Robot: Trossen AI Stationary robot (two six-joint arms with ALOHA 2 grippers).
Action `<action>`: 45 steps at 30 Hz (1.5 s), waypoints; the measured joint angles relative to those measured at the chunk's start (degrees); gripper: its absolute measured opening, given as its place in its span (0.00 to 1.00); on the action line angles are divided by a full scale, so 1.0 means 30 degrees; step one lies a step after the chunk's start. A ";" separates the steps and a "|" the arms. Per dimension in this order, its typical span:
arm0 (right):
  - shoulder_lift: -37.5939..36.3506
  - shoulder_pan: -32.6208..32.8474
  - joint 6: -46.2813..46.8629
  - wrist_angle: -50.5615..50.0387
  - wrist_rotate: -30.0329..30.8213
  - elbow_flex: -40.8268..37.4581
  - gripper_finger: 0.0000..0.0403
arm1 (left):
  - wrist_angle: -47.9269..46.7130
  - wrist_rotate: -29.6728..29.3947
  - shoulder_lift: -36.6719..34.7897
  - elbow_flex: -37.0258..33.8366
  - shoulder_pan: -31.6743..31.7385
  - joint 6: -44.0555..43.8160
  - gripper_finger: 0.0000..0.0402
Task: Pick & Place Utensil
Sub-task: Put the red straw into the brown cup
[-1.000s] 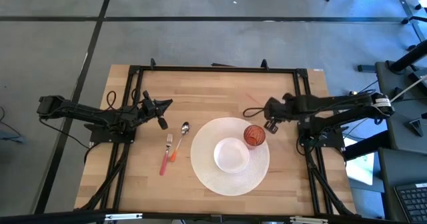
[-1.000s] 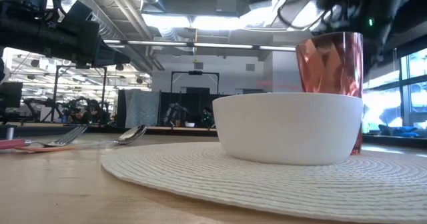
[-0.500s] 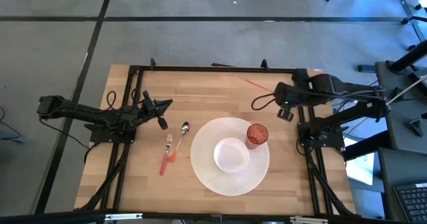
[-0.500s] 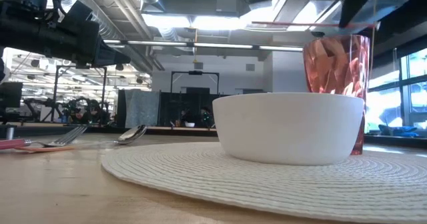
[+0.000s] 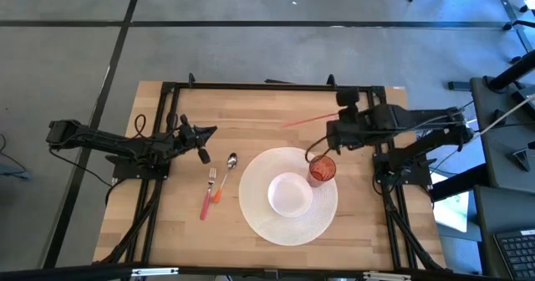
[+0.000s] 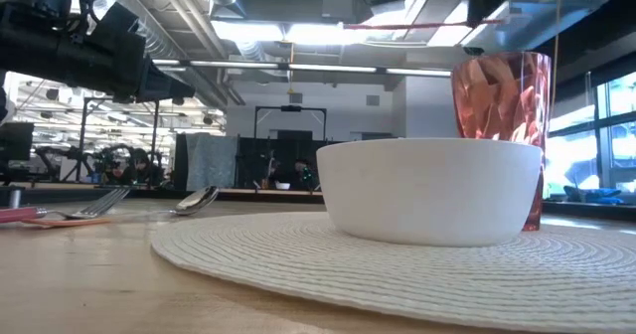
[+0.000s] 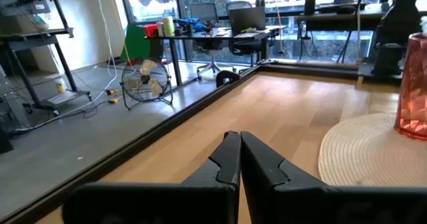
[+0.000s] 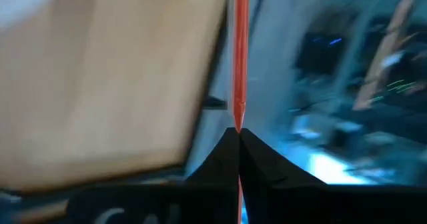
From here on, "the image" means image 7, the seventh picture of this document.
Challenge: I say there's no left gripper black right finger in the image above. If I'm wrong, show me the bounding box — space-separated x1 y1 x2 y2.
240 131 427 224

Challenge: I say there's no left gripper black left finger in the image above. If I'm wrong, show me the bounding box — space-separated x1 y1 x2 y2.
62 130 242 224

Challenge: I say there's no red faceted plastic tumbler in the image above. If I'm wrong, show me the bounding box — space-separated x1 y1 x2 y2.
394 32 427 142

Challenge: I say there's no white round woven placemat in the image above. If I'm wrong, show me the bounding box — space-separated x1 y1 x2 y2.
317 112 427 189

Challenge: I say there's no yellow power plug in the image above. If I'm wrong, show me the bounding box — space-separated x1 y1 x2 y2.
105 88 123 105

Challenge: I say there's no black floor fan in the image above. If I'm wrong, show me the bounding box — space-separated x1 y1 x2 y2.
120 57 174 111

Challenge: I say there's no white and yellow can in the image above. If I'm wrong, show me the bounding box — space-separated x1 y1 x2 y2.
54 78 68 95

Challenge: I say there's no black arched clamp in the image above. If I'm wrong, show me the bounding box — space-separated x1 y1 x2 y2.
215 69 242 89

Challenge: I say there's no green board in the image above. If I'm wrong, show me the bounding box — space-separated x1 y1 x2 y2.
119 23 151 62

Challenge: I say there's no black equipment cart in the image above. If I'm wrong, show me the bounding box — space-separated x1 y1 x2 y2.
0 0 93 115

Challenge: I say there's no black office chair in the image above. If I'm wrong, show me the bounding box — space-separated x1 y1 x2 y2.
226 0 268 68

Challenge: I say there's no red container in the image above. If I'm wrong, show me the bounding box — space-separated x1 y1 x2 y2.
143 23 159 39

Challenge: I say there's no yellow-green roll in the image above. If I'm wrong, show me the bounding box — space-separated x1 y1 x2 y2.
161 15 175 37

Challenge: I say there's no blue bundle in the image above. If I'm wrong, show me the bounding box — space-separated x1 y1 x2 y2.
176 17 207 32

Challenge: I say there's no long black desk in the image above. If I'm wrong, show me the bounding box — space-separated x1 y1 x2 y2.
296 3 395 65

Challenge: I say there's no black laptop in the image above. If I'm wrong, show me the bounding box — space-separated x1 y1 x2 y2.
228 6 268 37

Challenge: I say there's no gray mesh office chair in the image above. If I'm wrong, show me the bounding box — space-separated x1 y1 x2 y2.
189 1 236 82

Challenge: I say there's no black table edge rail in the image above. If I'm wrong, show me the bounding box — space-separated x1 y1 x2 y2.
0 58 404 224

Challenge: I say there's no white hanging cable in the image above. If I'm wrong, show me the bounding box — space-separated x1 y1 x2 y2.
94 0 119 102

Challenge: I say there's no yellow hanging cord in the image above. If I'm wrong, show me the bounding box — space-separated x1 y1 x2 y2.
271 0 286 56

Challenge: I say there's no window with black frame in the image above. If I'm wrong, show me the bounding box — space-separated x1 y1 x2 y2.
118 0 427 65

